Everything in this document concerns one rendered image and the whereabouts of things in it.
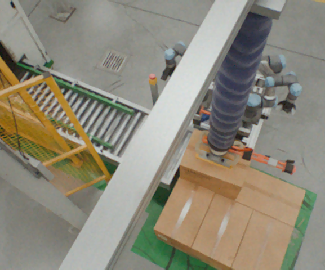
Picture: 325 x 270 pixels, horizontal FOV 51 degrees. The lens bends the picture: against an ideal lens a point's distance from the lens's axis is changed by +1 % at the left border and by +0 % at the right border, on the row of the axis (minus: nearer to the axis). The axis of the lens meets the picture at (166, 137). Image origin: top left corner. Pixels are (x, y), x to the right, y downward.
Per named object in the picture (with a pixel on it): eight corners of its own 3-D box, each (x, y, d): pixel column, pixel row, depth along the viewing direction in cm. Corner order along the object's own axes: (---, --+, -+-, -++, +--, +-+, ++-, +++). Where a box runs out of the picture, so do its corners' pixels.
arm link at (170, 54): (177, 50, 259) (169, 57, 256) (177, 59, 269) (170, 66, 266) (169, 45, 261) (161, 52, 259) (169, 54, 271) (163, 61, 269)
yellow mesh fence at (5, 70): (4, 132, 447) (-130, 7, 258) (8, 126, 451) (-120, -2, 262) (79, 168, 420) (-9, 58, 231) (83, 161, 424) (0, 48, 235)
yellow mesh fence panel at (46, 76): (47, 212, 398) (-79, 130, 209) (44, 204, 402) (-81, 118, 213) (116, 180, 411) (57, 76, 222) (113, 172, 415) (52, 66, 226)
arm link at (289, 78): (281, 71, 244) (284, 84, 240) (297, 70, 244) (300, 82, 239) (278, 77, 251) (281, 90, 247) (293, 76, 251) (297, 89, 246)
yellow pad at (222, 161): (195, 157, 305) (195, 155, 301) (198, 148, 309) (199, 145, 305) (231, 170, 298) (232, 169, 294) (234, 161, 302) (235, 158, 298)
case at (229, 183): (179, 178, 351) (179, 164, 315) (193, 145, 366) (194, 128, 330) (236, 199, 338) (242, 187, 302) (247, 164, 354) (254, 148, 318)
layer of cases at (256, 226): (156, 235, 366) (153, 229, 330) (194, 158, 403) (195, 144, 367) (263, 290, 338) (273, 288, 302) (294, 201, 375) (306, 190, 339)
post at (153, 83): (155, 124, 441) (148, 79, 351) (157, 120, 444) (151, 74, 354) (160, 126, 439) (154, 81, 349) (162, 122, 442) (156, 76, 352)
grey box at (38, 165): (30, 170, 262) (12, 156, 235) (34, 165, 264) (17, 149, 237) (51, 181, 258) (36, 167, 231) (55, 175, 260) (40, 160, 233)
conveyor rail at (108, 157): (-4, 110, 414) (-12, 102, 397) (-1, 107, 416) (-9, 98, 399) (167, 189, 361) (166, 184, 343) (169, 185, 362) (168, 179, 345)
